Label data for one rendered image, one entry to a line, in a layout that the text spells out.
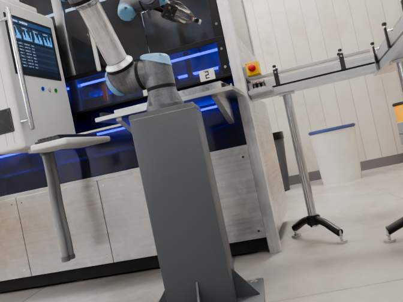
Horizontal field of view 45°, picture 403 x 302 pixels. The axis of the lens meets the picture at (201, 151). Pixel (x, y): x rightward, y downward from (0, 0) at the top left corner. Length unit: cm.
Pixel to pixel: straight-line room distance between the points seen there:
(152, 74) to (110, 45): 19
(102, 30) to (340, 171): 405
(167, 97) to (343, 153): 385
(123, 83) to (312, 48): 486
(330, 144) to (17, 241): 351
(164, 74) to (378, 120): 498
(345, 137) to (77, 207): 338
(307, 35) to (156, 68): 487
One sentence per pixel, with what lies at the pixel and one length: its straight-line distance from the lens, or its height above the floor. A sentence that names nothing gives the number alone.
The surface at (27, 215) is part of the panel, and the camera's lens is 317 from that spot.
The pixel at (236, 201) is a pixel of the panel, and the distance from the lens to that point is 269.
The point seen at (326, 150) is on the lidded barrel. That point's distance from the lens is 555.
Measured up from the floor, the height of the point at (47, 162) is 73.
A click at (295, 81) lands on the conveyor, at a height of 89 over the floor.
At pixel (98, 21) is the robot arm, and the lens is 190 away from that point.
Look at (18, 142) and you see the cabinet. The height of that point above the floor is 83.
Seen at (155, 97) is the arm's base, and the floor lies 84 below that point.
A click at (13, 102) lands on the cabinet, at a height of 103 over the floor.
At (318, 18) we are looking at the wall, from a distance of 672.
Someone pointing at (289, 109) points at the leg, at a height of 74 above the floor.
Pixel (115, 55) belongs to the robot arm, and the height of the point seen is 103.
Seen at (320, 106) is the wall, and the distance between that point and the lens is 654.
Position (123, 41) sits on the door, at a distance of 290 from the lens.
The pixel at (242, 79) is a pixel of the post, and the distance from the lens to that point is 268.
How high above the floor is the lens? 58
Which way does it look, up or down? 1 degrees up
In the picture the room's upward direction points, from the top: 12 degrees counter-clockwise
